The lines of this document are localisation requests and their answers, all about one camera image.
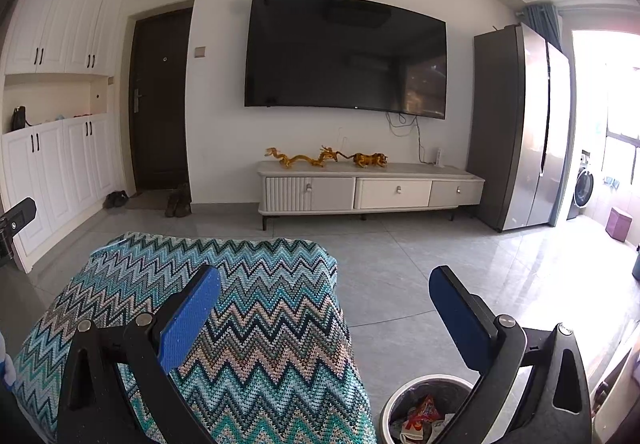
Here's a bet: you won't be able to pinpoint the white television cabinet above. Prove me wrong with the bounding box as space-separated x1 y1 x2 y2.
256 160 486 231

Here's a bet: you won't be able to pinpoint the silver washing machine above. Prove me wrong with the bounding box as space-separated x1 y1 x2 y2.
567 149 596 221

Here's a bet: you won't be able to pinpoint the dangling television cables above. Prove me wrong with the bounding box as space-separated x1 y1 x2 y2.
385 111 438 164

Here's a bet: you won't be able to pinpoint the white coffee table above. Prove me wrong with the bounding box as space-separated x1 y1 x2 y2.
590 339 640 444

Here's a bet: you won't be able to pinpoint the black wall television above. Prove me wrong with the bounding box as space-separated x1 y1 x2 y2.
244 0 448 120

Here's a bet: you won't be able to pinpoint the silver double-door refrigerator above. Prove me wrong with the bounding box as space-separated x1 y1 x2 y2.
466 22 572 233

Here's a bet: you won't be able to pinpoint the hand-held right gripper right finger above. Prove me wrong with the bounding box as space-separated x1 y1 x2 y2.
429 265 593 444

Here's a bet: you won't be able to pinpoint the pair of dark boots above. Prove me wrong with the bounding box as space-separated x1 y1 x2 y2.
165 181 192 218

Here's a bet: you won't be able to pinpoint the blue curtain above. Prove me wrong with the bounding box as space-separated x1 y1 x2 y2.
520 2 563 52

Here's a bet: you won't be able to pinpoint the long golden dragon figurine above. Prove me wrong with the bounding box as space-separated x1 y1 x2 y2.
264 147 321 171

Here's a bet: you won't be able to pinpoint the white shoe cabinet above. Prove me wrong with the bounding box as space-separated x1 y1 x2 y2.
0 0 126 275

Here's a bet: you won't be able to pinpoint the purple stool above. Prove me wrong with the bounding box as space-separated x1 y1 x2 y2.
605 205 635 242

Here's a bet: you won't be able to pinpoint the zigzag knitted blanket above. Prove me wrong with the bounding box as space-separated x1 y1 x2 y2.
10 231 378 444

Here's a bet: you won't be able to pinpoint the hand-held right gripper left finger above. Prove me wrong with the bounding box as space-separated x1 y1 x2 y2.
57 265 223 444

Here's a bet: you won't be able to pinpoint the red snack packet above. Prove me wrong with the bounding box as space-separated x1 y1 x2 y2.
405 394 441 432

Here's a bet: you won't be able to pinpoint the golden tiger figurine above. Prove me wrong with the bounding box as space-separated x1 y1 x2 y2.
352 153 390 169

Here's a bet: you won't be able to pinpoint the dark brown entrance door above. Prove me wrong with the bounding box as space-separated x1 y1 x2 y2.
129 7 195 195

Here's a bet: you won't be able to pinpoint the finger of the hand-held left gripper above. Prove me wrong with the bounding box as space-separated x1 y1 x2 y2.
0 197 38 267

